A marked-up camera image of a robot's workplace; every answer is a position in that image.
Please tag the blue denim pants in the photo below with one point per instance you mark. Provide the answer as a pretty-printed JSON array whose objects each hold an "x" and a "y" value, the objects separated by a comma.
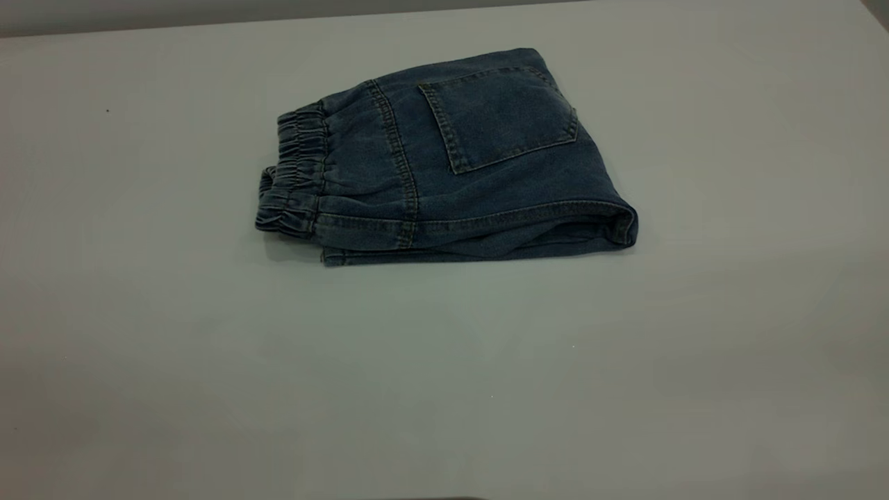
[{"x": 451, "y": 153}]

